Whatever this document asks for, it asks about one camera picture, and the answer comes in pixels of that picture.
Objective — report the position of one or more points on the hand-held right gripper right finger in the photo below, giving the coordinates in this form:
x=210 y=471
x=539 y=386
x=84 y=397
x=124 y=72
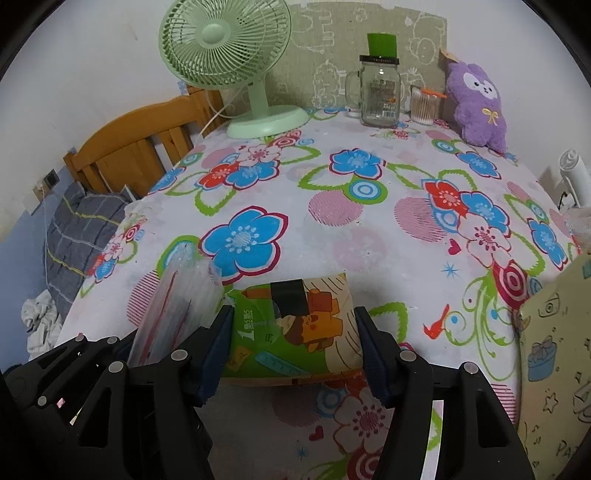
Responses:
x=376 y=364

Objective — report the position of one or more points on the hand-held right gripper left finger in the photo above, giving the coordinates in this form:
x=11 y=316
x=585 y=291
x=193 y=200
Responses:
x=214 y=360

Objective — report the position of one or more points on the glass jar mug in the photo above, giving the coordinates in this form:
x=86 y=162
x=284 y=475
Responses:
x=378 y=97

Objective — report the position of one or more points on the green desk fan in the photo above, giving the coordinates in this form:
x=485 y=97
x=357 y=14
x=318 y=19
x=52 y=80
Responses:
x=221 y=37

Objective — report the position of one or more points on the white crumpled cloth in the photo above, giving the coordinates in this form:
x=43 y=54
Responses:
x=44 y=323

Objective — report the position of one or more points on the green card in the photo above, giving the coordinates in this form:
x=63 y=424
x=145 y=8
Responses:
x=382 y=45

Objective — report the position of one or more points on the cotton swab container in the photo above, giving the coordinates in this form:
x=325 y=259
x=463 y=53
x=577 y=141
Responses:
x=425 y=107

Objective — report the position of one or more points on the green orange tissue packet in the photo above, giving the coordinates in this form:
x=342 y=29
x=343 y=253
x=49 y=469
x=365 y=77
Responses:
x=295 y=332

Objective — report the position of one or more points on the clear plastic straw packet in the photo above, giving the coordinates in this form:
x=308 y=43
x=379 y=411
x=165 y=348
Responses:
x=175 y=300

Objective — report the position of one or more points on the green patterned board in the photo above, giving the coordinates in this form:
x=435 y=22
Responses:
x=323 y=46

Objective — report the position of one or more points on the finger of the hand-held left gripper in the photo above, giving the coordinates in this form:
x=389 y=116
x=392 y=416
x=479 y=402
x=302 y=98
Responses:
x=69 y=350

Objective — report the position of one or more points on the purple plush toy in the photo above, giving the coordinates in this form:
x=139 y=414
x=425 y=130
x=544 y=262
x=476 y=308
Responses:
x=478 y=106

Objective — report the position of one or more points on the dark wall socket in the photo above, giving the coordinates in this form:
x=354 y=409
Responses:
x=51 y=178

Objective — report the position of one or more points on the yellow cartoon storage box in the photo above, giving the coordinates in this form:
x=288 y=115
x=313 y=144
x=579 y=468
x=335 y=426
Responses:
x=558 y=369

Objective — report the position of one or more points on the grey plaid pillow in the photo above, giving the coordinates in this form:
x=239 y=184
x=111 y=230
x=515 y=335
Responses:
x=83 y=235

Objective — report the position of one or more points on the white clip fan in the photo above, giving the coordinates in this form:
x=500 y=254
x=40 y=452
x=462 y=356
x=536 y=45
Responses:
x=576 y=184

